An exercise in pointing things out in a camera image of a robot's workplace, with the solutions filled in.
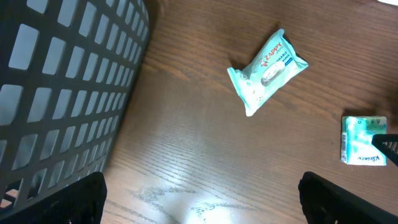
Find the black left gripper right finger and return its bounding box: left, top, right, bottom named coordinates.
left=298, top=172, right=397, bottom=224

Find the white barcode scanner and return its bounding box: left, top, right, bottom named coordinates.
left=378, top=0, right=398, bottom=6

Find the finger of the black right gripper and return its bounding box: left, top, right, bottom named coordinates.
left=371, top=134, right=398, bottom=166

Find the grey plastic mesh basket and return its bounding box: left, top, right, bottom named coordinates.
left=1, top=0, right=150, bottom=217

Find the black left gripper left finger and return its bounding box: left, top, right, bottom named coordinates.
left=1, top=172, right=107, bottom=224

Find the mint Zappy wipes packet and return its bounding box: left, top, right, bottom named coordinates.
left=227, top=29, right=308, bottom=116

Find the teal tissue pack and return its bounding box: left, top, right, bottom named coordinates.
left=340, top=116, right=387, bottom=166

